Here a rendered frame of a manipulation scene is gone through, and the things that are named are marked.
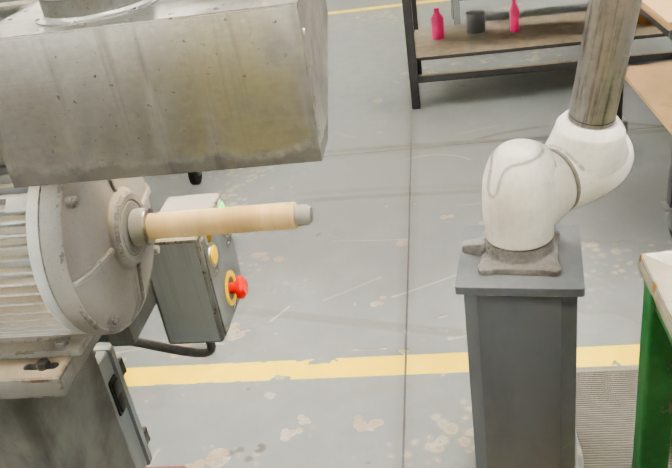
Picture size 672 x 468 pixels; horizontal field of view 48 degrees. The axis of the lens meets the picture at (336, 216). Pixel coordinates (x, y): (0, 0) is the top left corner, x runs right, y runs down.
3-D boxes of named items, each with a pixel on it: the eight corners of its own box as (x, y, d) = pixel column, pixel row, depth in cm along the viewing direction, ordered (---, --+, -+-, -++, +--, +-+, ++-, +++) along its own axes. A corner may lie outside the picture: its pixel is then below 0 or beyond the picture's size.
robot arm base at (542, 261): (466, 234, 185) (464, 214, 183) (559, 234, 180) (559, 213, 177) (459, 275, 170) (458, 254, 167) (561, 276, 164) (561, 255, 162)
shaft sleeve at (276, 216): (156, 218, 93) (154, 242, 92) (146, 209, 90) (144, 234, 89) (298, 207, 90) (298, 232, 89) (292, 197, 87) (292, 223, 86)
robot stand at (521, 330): (478, 429, 223) (464, 225, 190) (575, 435, 215) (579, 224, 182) (471, 505, 199) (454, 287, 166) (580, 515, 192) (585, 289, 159)
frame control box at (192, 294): (87, 397, 125) (36, 268, 113) (130, 320, 144) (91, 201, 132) (228, 392, 121) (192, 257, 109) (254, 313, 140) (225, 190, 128)
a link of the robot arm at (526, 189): (468, 233, 175) (463, 147, 164) (527, 206, 182) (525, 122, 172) (517, 260, 162) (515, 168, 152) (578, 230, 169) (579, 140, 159)
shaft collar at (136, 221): (144, 216, 94) (141, 251, 93) (128, 203, 90) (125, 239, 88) (159, 215, 94) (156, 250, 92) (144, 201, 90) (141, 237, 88)
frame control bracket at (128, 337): (111, 347, 113) (103, 326, 111) (150, 277, 129) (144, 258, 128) (135, 346, 112) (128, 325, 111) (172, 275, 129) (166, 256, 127)
